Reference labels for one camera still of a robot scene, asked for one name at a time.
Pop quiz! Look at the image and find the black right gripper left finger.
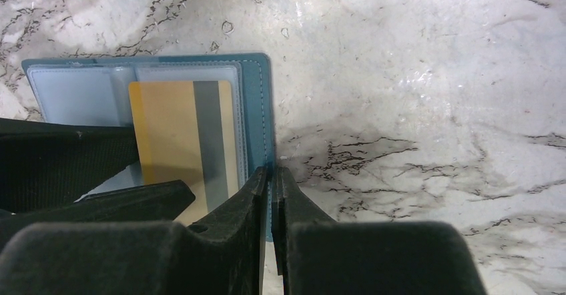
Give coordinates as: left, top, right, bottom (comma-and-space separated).
1, 167, 268, 294

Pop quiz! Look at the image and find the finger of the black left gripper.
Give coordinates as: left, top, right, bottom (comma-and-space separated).
1, 119, 196, 244

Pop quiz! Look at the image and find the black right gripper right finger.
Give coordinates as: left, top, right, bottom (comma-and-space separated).
271, 167, 485, 294

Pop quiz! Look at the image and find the blue leather card holder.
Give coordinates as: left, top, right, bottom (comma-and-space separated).
21, 53, 277, 243

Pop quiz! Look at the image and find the gold credit card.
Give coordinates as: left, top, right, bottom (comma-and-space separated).
128, 80, 241, 224

